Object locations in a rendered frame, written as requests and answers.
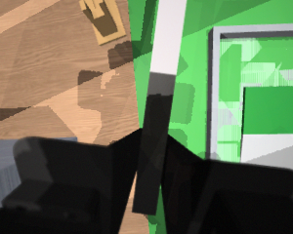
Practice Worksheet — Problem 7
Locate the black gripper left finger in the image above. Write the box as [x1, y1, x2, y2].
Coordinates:
[13, 128, 143, 234]

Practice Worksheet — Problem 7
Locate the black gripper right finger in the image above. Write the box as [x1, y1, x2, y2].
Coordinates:
[160, 135, 293, 234]

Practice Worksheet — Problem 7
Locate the green putting mat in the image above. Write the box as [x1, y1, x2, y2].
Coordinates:
[128, 0, 293, 234]

